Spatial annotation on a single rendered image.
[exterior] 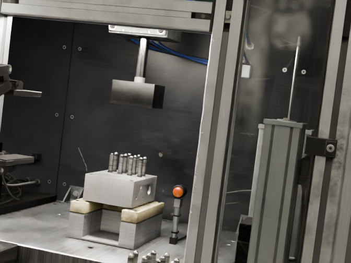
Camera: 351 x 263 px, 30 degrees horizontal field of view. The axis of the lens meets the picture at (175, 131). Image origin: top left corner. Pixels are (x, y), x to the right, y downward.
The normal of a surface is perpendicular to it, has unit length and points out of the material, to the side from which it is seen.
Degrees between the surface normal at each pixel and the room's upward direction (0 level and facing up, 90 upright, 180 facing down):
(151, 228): 90
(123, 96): 90
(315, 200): 90
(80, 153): 90
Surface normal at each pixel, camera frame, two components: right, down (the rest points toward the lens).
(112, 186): -0.29, 0.01
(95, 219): 0.95, 0.13
